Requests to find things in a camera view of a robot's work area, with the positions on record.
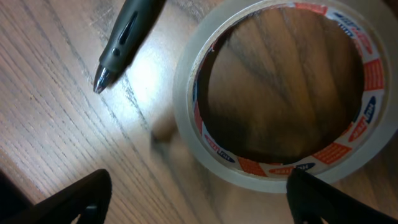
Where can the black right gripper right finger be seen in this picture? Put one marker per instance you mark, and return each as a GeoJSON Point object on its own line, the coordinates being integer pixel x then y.
{"type": "Point", "coordinates": [312, 200]}

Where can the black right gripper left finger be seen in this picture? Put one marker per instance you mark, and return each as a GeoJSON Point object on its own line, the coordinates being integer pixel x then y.
{"type": "Point", "coordinates": [85, 201]}

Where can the clear packing tape roll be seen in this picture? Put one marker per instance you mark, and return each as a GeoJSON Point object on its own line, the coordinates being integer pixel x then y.
{"type": "Point", "coordinates": [373, 27]}

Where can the black pen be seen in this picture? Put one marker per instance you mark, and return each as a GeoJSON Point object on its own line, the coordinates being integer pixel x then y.
{"type": "Point", "coordinates": [132, 25]}

